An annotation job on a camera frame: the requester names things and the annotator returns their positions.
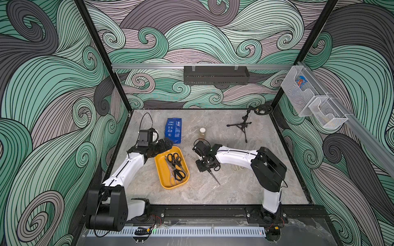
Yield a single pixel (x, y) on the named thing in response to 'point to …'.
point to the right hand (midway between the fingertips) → (202, 166)
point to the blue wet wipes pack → (173, 129)
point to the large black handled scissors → (178, 175)
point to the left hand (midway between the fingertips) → (167, 143)
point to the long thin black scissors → (216, 167)
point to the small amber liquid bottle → (202, 130)
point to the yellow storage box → (165, 176)
